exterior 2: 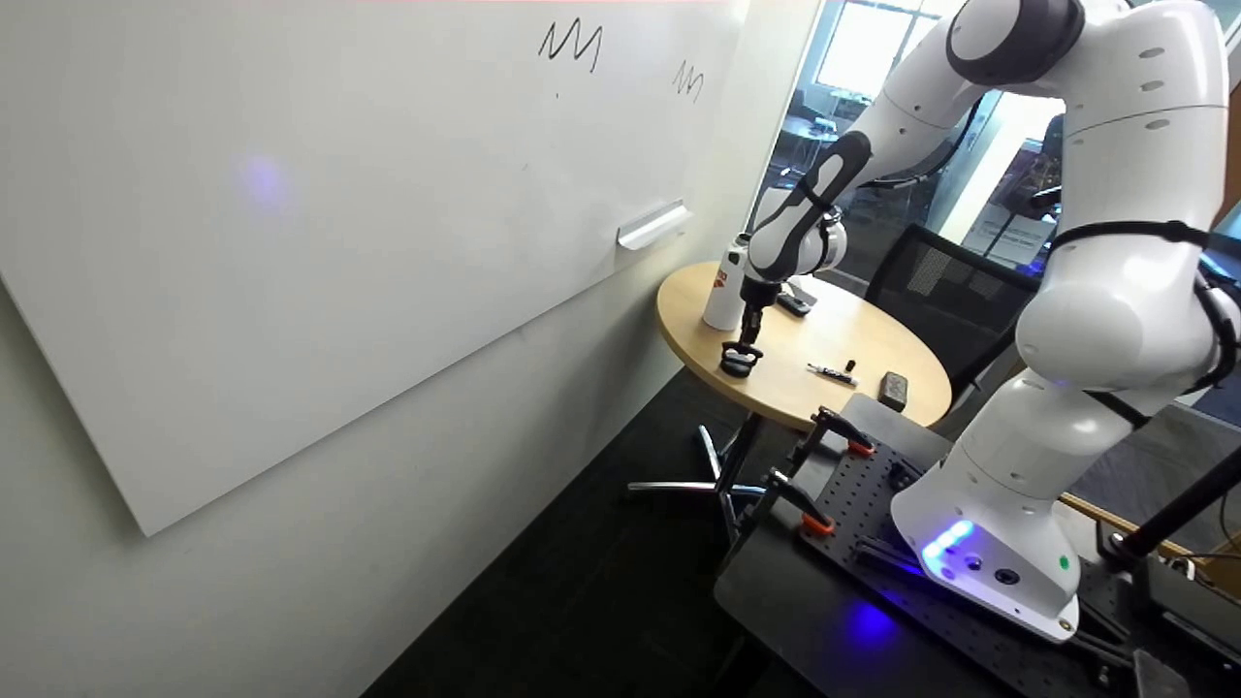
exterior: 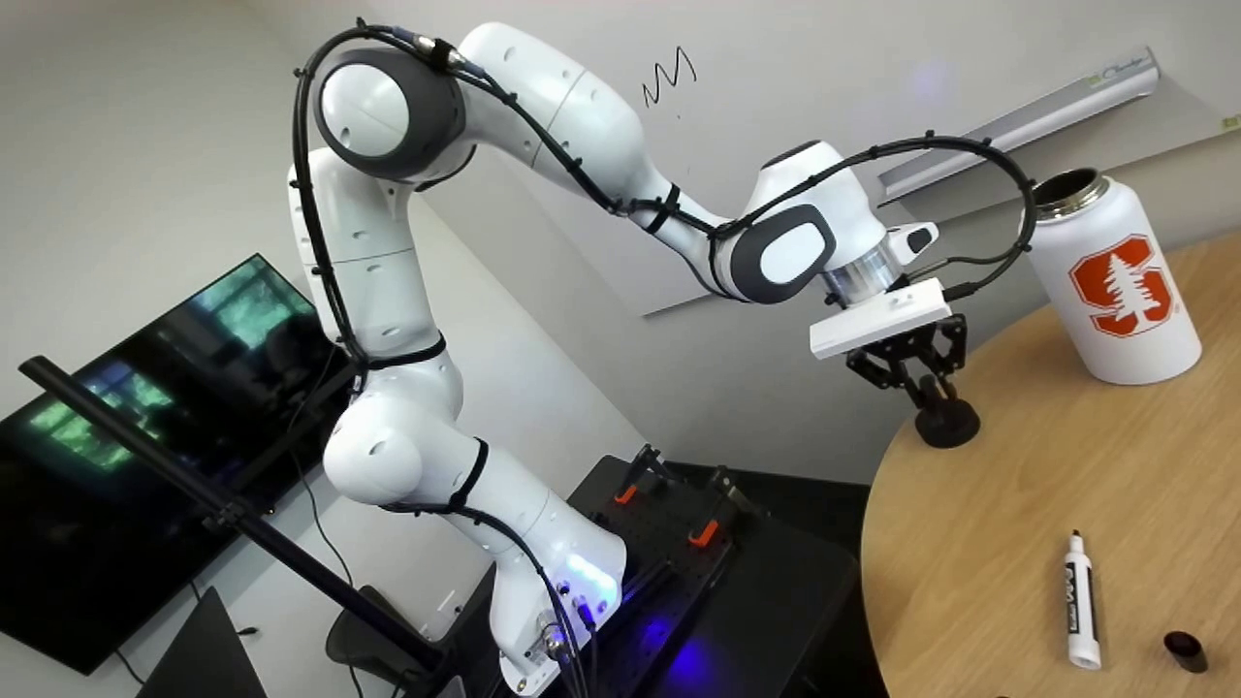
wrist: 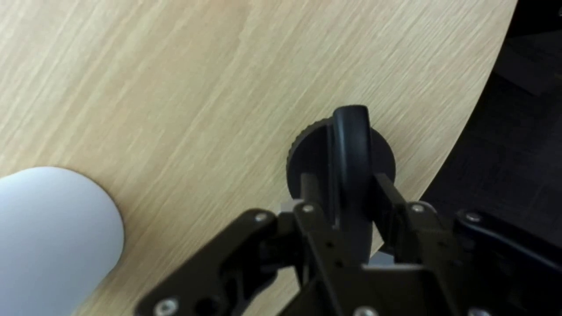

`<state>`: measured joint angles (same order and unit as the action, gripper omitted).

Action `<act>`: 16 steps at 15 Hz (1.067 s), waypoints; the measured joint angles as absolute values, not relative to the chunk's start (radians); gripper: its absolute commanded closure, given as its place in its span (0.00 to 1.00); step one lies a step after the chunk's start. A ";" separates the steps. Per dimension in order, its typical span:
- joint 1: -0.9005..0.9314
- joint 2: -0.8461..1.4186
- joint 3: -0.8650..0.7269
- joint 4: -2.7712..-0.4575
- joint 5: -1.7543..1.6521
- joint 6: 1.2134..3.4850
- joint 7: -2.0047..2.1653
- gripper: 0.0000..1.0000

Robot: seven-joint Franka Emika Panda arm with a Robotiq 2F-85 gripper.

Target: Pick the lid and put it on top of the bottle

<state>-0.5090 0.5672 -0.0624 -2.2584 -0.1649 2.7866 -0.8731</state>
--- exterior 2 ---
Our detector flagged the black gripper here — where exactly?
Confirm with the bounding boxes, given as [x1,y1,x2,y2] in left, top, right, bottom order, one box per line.
[730,273,779,366]

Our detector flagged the black remote control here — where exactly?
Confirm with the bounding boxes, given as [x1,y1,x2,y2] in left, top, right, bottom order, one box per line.
[772,281,821,321]

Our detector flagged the white marker pen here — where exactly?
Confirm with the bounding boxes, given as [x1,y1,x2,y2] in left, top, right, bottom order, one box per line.
[803,357,863,388]

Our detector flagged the black clamp with orange tip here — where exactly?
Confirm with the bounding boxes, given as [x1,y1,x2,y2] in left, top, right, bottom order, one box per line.
[764,465,842,544]
[810,407,880,465]

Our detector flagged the chrome table leg base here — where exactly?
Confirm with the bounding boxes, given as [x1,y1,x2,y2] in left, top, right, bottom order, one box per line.
[626,410,767,523]

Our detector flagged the black whiteboard eraser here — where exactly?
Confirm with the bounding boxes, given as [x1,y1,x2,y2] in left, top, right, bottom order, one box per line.
[877,366,917,413]

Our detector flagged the black office chair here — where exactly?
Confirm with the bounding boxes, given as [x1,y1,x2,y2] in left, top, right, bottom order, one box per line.
[863,220,1040,394]

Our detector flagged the white whiteboard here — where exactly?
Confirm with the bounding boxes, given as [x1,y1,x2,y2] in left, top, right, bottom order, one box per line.
[0,0,829,544]

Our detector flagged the black stand pole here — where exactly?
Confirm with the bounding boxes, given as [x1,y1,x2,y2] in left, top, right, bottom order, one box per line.
[1104,443,1241,573]

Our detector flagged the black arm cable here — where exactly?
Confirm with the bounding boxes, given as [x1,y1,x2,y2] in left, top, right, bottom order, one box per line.
[1044,213,1241,429]

